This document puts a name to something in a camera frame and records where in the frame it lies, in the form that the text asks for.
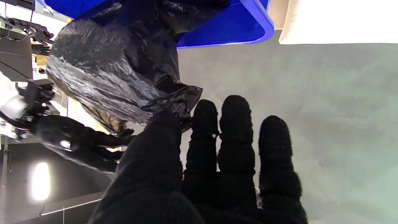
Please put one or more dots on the bright ceiling light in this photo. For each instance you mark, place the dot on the bright ceiling light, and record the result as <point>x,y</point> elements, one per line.
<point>41,182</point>

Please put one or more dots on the beige sofa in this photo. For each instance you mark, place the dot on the beige sofa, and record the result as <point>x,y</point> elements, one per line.
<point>342,21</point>

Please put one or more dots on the blue plastic recycling bin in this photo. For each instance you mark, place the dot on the blue plastic recycling bin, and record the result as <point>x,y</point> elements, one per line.
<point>230,28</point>

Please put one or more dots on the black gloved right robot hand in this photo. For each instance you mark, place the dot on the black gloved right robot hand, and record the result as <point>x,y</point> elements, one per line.
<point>77,140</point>

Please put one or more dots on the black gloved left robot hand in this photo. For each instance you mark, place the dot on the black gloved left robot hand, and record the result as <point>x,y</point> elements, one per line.
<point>217,180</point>

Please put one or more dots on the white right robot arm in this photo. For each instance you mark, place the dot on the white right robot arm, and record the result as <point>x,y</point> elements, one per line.
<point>11,102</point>

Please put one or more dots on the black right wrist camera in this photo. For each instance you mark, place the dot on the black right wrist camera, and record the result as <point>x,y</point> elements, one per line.
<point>35,93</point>

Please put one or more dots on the black plastic garbage bag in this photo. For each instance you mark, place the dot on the black plastic garbage bag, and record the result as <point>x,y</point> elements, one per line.
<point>118,62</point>

